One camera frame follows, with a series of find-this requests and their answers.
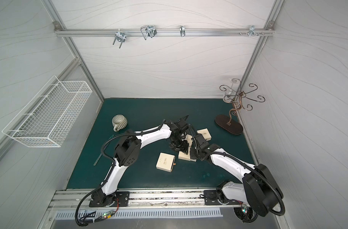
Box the cream jewelry box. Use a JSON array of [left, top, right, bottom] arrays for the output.
[[156, 153, 175, 172], [185, 135, 193, 147], [178, 151, 196, 162], [197, 128, 212, 141]]

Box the cream jewelry box top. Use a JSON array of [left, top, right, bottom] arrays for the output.
[[197, 128, 212, 141]]

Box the cream jewelry box front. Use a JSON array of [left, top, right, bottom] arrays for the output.
[[156, 153, 175, 172]]

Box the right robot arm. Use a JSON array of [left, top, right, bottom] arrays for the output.
[[183, 125, 286, 222]]

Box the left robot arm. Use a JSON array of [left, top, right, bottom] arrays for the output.
[[98, 115, 189, 196]]

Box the metal jewelry tree stand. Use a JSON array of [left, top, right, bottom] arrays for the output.
[[215, 78, 266, 135]]

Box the grey ribbed ceramic mug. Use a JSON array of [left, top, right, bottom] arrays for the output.
[[112, 114, 128, 132]]

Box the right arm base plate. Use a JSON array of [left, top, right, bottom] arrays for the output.
[[199, 190, 242, 206]]

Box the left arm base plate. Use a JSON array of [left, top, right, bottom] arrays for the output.
[[89, 190, 130, 208]]

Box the metal clamp bracket small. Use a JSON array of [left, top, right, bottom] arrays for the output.
[[179, 25, 185, 37]]

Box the metal clamp bracket middle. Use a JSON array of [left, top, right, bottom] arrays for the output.
[[140, 25, 157, 40]]

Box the metal clamp bracket left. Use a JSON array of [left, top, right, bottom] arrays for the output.
[[112, 31, 126, 48]]

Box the metal clamp bracket right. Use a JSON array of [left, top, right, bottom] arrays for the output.
[[239, 25, 264, 37]]

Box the white wire basket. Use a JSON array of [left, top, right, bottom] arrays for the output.
[[2, 76, 92, 148]]

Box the aluminium crossbar rail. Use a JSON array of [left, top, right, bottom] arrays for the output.
[[55, 27, 276, 37]]

